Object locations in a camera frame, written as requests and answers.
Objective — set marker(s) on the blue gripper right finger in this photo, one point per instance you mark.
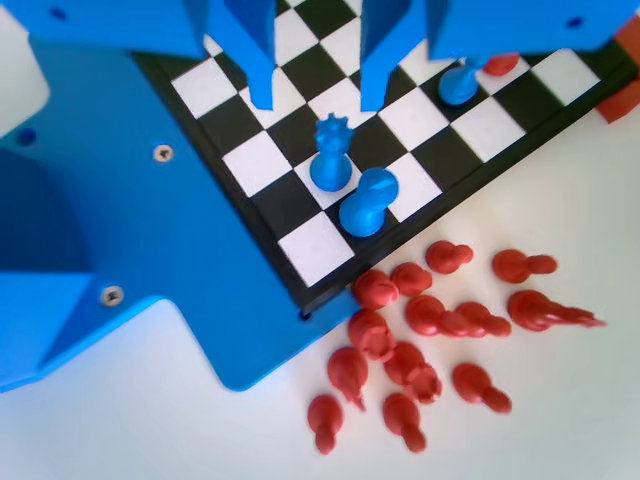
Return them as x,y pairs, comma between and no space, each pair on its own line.
375,55

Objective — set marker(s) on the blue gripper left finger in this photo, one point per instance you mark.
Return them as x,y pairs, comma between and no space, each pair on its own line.
260,50

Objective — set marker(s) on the blue chess queen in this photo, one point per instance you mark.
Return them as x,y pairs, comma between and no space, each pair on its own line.
330,170

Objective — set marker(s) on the black and white chess board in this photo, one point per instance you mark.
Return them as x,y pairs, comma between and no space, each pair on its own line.
400,130

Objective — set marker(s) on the red chess pawn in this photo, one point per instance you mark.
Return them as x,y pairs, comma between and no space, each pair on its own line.
482,320
472,382
500,65
410,279
325,415
442,256
510,265
400,412
424,314

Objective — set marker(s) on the blue chess pawn near edge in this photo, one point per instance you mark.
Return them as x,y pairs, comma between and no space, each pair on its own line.
365,210

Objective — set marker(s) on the red chess rook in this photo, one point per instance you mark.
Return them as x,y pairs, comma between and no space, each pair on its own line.
410,370
369,332

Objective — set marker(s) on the red chess queen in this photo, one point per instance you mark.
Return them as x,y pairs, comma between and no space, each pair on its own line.
530,310

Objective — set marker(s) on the red chess king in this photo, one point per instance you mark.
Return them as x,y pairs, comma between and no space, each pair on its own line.
347,370

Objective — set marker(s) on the silver plate screw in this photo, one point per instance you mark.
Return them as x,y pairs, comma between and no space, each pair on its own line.
112,295
162,152

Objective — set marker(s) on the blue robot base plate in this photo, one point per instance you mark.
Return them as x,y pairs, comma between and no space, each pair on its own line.
150,225

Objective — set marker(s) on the red board corner bracket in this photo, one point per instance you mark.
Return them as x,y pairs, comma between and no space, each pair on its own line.
622,102

